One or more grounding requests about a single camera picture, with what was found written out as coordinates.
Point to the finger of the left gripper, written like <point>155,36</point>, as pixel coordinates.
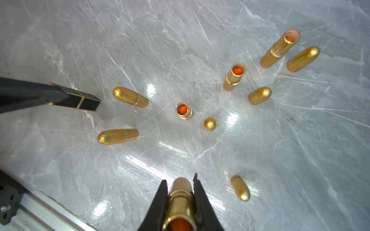
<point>17,94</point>

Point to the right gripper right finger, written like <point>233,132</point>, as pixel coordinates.
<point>205,217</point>

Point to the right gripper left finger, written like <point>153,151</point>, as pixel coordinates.
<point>154,218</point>

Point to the gold lipstick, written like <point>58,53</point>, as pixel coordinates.
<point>180,211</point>
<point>113,137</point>
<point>280,48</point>
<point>234,76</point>
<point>131,97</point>
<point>184,111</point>

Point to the gold lipstick cap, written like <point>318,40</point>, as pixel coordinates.
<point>210,124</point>
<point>240,188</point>
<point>260,95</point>
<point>303,59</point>

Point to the yellow black small block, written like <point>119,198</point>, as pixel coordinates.
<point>77,99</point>

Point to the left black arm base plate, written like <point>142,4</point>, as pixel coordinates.
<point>10,198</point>

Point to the aluminium front rail frame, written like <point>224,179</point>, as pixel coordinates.
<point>39,212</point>

